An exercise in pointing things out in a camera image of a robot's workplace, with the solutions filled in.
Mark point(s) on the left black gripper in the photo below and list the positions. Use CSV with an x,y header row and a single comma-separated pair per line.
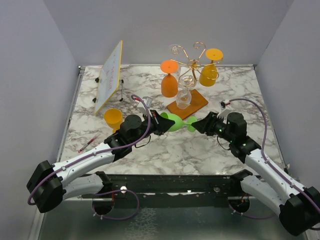
x,y
161,124

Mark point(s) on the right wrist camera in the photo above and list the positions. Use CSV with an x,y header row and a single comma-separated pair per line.
x,y
224,109

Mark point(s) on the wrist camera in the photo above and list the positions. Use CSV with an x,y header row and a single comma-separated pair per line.
x,y
224,109
147,102

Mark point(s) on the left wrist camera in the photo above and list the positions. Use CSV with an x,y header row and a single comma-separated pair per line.
x,y
147,102

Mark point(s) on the orange plastic goblet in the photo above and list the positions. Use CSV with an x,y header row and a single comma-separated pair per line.
x,y
169,84

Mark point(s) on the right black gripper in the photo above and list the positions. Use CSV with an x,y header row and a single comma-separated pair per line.
x,y
206,125

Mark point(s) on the green plastic goblet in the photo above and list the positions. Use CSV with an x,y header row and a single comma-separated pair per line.
x,y
179,123

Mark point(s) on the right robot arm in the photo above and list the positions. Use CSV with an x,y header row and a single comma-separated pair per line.
x,y
297,207

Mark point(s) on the small whiteboard on easel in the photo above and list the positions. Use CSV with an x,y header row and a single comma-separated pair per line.
x,y
109,78

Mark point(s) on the black mounting rail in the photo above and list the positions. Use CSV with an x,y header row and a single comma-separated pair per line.
x,y
124,191

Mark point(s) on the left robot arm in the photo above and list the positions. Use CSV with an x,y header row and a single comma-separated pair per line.
x,y
47,184

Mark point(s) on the clear wine glass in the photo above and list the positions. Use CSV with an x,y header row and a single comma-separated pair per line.
x,y
174,49
184,96

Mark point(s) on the yellow plastic goblet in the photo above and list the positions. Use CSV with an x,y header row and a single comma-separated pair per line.
x,y
114,118
209,73

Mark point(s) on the gold wire glass rack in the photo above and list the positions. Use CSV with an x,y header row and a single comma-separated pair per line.
x,y
201,70

